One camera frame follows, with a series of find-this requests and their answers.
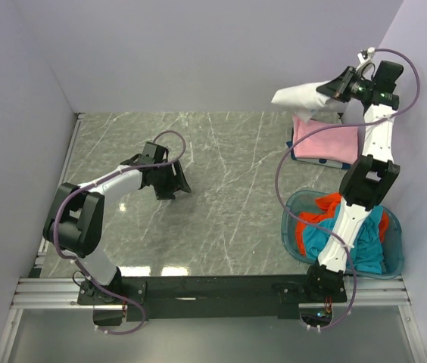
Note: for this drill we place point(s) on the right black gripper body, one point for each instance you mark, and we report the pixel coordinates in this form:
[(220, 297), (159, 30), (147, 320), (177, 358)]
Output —
[(356, 87)]

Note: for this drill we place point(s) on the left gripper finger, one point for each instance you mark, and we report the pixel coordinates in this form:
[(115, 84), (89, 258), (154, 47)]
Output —
[(165, 193), (180, 179)]

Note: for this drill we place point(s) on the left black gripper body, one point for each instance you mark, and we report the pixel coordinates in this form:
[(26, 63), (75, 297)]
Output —
[(162, 180)]

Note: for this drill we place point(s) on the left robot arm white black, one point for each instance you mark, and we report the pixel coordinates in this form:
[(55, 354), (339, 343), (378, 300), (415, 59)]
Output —
[(75, 220)]

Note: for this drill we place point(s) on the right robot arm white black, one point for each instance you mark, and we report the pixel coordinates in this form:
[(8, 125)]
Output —
[(372, 175)]

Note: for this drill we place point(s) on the pink folded t-shirt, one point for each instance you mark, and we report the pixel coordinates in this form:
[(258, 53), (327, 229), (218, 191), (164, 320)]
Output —
[(347, 137)]

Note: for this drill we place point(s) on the blue white folded t-shirt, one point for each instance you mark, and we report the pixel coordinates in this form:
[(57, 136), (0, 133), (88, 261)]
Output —
[(319, 150)]

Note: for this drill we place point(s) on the black base crossbar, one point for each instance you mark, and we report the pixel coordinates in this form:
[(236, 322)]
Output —
[(222, 296)]

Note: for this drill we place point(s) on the orange t-shirt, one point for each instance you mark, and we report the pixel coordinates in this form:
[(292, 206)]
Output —
[(323, 208)]

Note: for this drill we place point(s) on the translucent blue laundry basket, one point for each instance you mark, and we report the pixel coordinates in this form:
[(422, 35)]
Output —
[(304, 200)]

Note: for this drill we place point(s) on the teal t-shirt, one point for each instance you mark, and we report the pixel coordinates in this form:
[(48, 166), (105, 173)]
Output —
[(367, 253)]

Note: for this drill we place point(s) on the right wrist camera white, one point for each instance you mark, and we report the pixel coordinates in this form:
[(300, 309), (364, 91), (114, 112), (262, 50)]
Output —
[(365, 57)]

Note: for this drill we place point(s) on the aluminium rail frame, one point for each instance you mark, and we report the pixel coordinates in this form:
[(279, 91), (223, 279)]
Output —
[(34, 292)]

